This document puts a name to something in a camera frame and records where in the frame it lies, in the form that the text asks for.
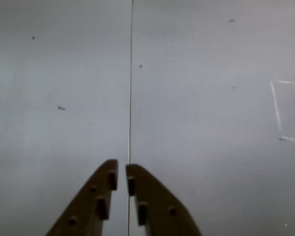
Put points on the gray mat with chalk square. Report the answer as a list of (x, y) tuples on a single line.
[(211, 123)]

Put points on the plain gray mat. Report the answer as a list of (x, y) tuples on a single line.
[(51, 73)]

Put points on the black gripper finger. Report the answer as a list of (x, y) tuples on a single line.
[(88, 201), (159, 209)]

